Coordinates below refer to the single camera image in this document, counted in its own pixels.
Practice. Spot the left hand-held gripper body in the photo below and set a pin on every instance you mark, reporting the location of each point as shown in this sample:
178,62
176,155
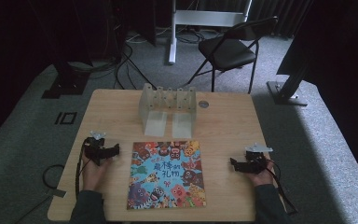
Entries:
94,150

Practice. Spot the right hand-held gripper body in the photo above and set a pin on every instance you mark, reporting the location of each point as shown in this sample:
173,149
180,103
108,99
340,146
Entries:
256,160

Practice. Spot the colourful picture book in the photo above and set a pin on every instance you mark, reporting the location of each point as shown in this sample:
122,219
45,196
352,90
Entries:
166,174

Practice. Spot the white folding book rack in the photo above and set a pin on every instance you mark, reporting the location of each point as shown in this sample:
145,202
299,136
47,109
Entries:
167,109

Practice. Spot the person's right hand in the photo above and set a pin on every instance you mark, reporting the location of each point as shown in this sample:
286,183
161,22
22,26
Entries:
264,178

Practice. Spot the person's left hand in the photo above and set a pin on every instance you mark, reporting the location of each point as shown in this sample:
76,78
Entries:
93,174

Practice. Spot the grey tape piece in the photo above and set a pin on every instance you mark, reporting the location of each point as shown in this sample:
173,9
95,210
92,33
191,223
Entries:
57,193

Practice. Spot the grey round table grommet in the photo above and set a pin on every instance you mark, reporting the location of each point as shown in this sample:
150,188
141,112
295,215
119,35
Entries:
203,104

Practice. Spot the black stand with flat base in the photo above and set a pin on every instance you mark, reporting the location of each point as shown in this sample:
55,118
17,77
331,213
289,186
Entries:
65,82

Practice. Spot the black folding chair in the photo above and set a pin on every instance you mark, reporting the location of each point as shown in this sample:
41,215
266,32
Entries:
227,51

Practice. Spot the black cloth drape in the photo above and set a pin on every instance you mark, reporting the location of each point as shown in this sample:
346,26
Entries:
345,77

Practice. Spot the dark pleated curtain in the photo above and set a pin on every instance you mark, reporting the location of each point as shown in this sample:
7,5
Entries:
276,15

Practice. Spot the white-framed desk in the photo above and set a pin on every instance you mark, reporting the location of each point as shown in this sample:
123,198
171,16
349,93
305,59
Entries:
205,18

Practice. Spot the black metal frame stand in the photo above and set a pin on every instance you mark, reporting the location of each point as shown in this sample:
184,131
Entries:
287,90

